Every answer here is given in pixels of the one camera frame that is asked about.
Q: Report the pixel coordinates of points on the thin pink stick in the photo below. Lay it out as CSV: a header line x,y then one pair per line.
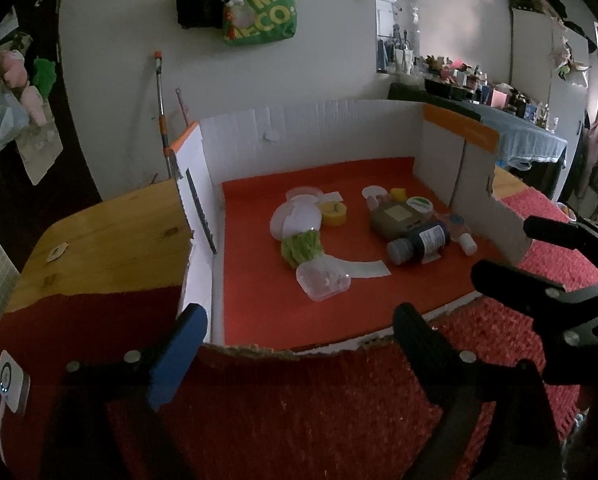
x,y
181,107

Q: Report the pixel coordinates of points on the table with blue cloth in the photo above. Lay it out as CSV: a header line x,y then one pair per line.
x,y
519,140

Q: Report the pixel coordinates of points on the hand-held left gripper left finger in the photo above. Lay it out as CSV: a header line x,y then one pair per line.
x,y
176,355

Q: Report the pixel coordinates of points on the pink plush toy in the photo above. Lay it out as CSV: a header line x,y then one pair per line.
x,y
21,80

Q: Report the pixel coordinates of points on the white wardrobe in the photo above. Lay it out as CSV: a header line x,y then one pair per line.
x,y
534,60

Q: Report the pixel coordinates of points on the small white sticker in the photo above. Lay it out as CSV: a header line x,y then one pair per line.
x,y
57,252

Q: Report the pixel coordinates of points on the yellow round lid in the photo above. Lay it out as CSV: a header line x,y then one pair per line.
x,y
334,214

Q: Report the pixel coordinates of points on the red knitted blanket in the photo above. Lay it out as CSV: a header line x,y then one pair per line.
x,y
304,410

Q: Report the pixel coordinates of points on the wall mirror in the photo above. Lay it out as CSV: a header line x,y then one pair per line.
x,y
396,10

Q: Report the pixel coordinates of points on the white cap with green label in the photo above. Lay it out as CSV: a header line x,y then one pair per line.
x,y
420,204

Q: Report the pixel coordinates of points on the white square charger device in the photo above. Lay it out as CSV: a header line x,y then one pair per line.
x,y
11,380

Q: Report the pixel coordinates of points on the small clear bottle white cap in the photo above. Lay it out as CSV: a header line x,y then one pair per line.
x,y
461,235

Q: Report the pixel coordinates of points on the clear plastic bag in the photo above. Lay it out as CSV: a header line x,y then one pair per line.
x,y
9,120

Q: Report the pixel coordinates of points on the small clear plastic box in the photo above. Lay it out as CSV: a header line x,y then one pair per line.
x,y
324,280

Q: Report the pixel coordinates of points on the clear round plastic lid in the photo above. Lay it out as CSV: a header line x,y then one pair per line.
x,y
304,192

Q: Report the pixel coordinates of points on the green plush toy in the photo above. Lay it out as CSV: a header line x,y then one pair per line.
x,y
44,77

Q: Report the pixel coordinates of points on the orange cardboard box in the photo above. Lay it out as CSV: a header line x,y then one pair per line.
x,y
259,240

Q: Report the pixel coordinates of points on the small yellow toy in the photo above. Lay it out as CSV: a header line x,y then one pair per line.
x,y
398,196

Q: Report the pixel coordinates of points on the dark blue bottle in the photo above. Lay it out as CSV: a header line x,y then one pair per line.
x,y
421,242

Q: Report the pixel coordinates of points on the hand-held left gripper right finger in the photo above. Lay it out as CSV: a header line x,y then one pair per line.
x,y
421,340

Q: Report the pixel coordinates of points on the hanging white paper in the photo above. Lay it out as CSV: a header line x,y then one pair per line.
x,y
41,157

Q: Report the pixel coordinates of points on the white oval case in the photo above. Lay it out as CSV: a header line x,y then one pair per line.
x,y
304,217

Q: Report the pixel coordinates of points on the cluster of toiletries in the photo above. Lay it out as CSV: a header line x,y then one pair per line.
x,y
479,82

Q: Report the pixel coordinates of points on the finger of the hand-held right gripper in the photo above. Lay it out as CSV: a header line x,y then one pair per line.
x,y
519,285
569,235

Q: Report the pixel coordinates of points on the green tote bag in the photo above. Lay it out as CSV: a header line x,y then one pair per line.
x,y
264,15

